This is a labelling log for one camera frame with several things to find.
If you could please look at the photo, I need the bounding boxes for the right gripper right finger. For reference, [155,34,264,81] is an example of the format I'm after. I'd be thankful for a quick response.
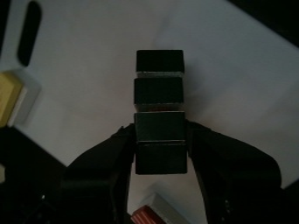
[185,119,284,224]

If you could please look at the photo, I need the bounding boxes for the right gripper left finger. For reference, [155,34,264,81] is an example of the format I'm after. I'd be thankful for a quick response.
[57,122,137,224]

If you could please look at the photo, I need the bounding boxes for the green sushi roll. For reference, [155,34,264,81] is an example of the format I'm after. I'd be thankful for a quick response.
[132,48,189,176]

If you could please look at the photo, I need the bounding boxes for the white cutting board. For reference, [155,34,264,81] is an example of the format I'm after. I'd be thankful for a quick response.
[0,0,299,224]

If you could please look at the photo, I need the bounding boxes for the white block under red block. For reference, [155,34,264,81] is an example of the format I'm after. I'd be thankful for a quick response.
[144,192,192,224]

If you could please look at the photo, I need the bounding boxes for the white block under yellow block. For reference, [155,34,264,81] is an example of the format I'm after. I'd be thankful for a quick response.
[5,67,42,129]

